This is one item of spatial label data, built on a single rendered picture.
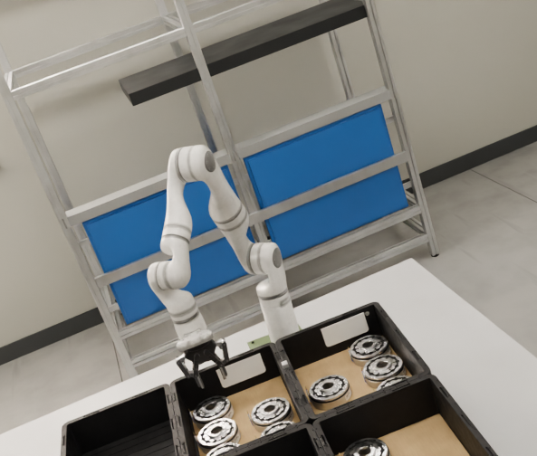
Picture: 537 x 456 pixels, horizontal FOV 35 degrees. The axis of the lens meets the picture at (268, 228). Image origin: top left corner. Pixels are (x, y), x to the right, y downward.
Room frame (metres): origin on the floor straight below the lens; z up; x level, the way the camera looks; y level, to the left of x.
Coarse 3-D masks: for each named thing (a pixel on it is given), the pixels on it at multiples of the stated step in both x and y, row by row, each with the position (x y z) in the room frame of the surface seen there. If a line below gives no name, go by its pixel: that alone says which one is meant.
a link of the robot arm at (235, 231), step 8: (240, 216) 2.13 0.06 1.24; (248, 216) 2.16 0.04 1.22; (216, 224) 2.15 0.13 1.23; (224, 224) 2.12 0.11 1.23; (232, 224) 2.12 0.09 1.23; (240, 224) 2.13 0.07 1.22; (248, 224) 2.18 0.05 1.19; (224, 232) 2.15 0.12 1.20; (232, 232) 2.14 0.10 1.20; (240, 232) 2.14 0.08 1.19; (232, 240) 2.16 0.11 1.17; (240, 240) 2.17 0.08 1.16; (248, 240) 2.25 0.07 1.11; (240, 248) 2.20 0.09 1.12; (248, 248) 2.24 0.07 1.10; (240, 256) 2.20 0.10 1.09; (248, 256) 2.22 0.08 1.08; (248, 264) 2.21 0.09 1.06; (248, 272) 2.23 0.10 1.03
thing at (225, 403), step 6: (216, 396) 1.91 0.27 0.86; (222, 396) 1.90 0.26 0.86; (204, 402) 1.91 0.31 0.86; (222, 402) 1.88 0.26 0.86; (228, 402) 1.87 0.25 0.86; (198, 408) 1.89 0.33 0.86; (222, 408) 1.85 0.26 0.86; (228, 408) 1.85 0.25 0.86; (198, 414) 1.86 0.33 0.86; (204, 414) 1.85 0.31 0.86; (210, 414) 1.84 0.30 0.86; (216, 414) 1.84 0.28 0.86; (222, 414) 1.83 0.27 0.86; (198, 420) 1.84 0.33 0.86; (204, 420) 1.83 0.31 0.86; (210, 420) 1.82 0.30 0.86
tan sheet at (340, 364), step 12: (324, 360) 1.96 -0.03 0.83; (336, 360) 1.94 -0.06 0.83; (348, 360) 1.92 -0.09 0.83; (300, 372) 1.94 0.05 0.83; (312, 372) 1.92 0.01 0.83; (324, 372) 1.90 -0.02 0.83; (336, 372) 1.88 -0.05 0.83; (348, 372) 1.87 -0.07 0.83; (360, 372) 1.85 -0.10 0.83; (408, 372) 1.78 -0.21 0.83; (360, 384) 1.80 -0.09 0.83; (360, 396) 1.75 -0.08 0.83; (312, 408) 1.77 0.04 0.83
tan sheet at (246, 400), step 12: (264, 384) 1.94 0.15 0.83; (276, 384) 1.93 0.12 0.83; (228, 396) 1.94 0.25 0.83; (240, 396) 1.92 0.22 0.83; (252, 396) 1.91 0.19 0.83; (264, 396) 1.89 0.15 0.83; (276, 396) 1.87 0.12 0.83; (288, 396) 1.85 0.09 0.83; (240, 408) 1.87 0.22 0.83; (252, 408) 1.85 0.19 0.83; (192, 420) 1.89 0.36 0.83; (240, 420) 1.82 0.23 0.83; (240, 432) 1.77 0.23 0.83; (252, 432) 1.75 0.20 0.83; (240, 444) 1.72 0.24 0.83
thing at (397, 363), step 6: (372, 360) 1.83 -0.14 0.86; (390, 360) 1.80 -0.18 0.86; (396, 360) 1.80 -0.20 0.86; (366, 366) 1.81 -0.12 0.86; (372, 366) 1.80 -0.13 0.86; (396, 366) 1.78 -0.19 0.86; (366, 372) 1.79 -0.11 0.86; (372, 372) 1.78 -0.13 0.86; (378, 372) 1.77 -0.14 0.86; (384, 372) 1.76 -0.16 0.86; (390, 372) 1.76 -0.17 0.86; (396, 372) 1.75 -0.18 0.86; (372, 378) 1.76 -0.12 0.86; (378, 378) 1.75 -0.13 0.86; (384, 378) 1.74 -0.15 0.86
